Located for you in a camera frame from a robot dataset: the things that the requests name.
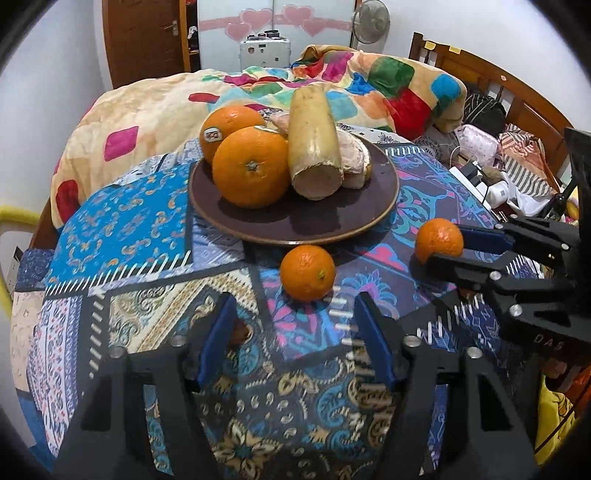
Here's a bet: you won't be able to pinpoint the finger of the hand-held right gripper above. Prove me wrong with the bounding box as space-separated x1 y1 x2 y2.
424 251 546 303
458 216 581 267

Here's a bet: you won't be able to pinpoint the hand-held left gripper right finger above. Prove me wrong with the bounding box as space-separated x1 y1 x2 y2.
353 291 541 480

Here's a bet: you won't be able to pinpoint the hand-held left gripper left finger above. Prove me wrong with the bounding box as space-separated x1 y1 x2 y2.
53 292 241 480

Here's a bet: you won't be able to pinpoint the small mandarin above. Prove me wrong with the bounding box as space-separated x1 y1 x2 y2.
414 218 464 265
280 244 336 302

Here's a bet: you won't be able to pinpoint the purple plate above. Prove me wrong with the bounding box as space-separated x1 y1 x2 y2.
188 134 399 245

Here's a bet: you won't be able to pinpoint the large orange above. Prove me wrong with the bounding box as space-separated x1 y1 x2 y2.
212 126 291 209

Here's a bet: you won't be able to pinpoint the pale yellow root vegetable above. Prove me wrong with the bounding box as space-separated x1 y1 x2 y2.
287 87 343 201

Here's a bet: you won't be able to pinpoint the orange with sticker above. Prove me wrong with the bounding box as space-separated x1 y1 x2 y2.
199 105 266 164

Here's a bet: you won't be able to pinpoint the white power strip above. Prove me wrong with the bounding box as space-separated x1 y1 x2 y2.
450 161 511 208

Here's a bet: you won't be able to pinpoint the pink patterned bag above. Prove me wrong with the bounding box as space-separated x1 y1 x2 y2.
455 124 502 164

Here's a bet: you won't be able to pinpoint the yellow cloth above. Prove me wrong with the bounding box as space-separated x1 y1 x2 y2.
534 374 578 462

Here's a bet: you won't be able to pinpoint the blue patterned cloth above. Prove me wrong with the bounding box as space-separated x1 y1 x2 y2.
9 134 555 480

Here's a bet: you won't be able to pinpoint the black bag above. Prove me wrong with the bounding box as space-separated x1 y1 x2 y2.
463 93 506 137

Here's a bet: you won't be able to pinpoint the wooden bed headboard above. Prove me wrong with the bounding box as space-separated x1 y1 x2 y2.
409 32 575 185

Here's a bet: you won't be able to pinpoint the standing fan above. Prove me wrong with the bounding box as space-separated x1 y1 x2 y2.
352 0 391 49

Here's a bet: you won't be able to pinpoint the colourful patchwork quilt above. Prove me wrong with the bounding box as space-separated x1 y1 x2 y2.
50 45 468 229

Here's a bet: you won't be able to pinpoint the white box appliance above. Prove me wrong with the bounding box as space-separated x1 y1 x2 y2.
239 30 291 70

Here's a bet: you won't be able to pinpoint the brown wooden door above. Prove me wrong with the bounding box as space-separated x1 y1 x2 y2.
102 0 190 89

